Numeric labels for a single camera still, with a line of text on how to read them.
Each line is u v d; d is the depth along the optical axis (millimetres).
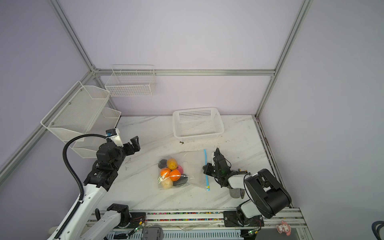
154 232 699
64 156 482
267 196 442
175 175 784
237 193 799
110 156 540
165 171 804
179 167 860
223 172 718
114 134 630
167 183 799
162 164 860
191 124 1144
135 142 682
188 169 908
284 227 696
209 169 811
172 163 820
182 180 805
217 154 855
